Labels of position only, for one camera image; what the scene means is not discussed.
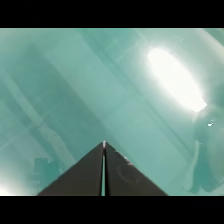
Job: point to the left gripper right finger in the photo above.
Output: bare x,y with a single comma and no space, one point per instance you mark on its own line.
128,178

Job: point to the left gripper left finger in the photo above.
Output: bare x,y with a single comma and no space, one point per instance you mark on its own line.
83,178

